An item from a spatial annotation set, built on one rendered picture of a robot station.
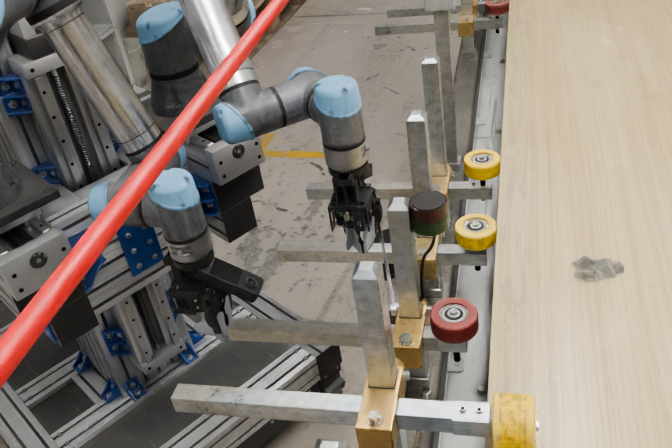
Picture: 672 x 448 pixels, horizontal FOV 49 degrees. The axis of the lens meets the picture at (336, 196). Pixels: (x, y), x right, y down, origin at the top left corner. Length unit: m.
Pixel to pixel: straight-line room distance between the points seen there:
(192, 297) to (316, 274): 1.55
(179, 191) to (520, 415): 0.61
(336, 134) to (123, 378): 1.23
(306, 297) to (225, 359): 0.57
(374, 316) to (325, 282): 1.83
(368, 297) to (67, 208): 0.93
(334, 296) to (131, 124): 1.54
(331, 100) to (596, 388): 0.59
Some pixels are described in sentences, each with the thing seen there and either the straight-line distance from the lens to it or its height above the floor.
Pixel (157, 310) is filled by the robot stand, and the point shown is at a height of 0.49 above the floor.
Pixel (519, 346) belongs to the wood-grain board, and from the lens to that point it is 1.22.
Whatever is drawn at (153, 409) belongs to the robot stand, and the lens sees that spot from 2.24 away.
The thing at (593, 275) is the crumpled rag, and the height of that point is 0.91.
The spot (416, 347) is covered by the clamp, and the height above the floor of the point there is 0.87.
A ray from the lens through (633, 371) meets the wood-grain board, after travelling 1.20.
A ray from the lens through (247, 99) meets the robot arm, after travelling 1.28.
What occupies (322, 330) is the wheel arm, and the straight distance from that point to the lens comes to 1.34.
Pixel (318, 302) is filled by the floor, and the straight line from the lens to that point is 2.72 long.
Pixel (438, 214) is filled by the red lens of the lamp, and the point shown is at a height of 1.10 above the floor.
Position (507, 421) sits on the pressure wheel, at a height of 0.97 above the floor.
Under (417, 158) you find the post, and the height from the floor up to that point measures 1.05.
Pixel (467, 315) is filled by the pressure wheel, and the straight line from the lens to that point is 1.27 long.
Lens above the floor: 1.77
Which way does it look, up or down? 33 degrees down
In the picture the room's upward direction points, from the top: 10 degrees counter-clockwise
